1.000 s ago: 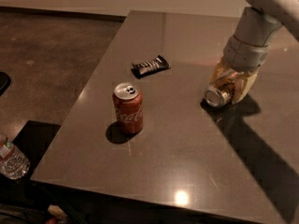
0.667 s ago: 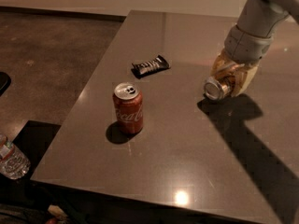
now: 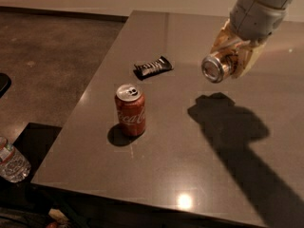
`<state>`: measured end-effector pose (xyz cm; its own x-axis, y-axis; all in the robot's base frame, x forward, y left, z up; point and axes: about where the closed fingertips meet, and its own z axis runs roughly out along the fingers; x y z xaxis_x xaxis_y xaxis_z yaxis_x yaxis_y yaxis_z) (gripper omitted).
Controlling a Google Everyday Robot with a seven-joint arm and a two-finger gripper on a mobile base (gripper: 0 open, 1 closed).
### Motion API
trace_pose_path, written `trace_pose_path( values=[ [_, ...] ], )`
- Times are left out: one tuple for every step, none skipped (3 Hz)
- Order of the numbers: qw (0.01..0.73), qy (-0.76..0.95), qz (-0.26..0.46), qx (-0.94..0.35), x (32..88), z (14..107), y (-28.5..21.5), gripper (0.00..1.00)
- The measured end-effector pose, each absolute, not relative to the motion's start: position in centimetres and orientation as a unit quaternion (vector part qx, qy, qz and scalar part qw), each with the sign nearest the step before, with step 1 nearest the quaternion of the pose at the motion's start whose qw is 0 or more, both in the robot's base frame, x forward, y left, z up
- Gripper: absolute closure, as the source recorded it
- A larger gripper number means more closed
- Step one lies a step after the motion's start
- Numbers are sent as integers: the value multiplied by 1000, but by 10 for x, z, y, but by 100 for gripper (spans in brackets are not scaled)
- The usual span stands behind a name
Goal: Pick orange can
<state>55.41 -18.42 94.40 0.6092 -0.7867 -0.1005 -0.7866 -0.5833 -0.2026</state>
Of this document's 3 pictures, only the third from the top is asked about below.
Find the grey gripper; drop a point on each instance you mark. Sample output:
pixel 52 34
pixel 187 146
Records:
pixel 255 20

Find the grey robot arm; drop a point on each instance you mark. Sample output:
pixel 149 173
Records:
pixel 243 37

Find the black snack bar wrapper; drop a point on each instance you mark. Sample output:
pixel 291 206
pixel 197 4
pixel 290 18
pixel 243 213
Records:
pixel 159 66

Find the red Coca-Cola can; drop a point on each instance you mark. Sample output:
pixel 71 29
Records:
pixel 130 105

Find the clear plastic water bottle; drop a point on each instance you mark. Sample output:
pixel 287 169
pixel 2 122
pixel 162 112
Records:
pixel 14 166

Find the black object at left edge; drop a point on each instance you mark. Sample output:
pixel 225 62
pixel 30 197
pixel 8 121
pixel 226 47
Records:
pixel 5 83

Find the orange soda can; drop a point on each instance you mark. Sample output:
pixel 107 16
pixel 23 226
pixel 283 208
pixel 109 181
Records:
pixel 218 66

